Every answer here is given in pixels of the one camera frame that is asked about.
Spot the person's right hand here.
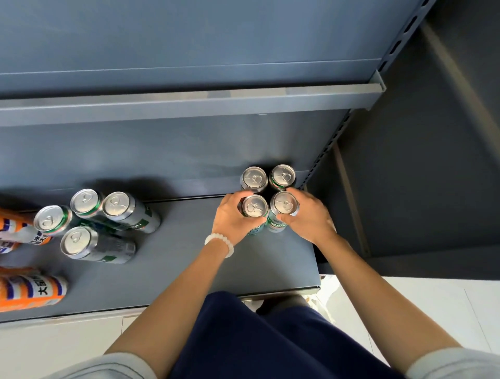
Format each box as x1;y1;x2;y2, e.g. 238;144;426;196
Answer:
276;187;338;247

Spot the orange striped soda can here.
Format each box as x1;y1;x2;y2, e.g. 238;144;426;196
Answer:
0;274;69;313
0;266;42;279

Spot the person's left forearm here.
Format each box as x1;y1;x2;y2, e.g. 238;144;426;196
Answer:
103;244;235;379

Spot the person's left hand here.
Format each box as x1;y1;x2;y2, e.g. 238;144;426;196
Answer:
210;190;268;247

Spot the navy blue shirt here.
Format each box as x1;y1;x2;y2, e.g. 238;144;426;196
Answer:
168;290;407;379

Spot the white bead bracelet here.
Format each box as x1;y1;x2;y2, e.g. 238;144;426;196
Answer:
204;233;235;259

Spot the dark grey shelf unit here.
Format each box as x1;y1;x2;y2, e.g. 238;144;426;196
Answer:
308;0;500;281

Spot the person's right forearm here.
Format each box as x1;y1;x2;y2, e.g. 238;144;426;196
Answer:
314;233;464;372

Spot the light grey shirt sleeve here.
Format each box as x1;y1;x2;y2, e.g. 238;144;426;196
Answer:
406;346;500;379
43;352;159;379

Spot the grey metal shelf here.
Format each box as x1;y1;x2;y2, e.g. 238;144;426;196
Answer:
0;0;436;325

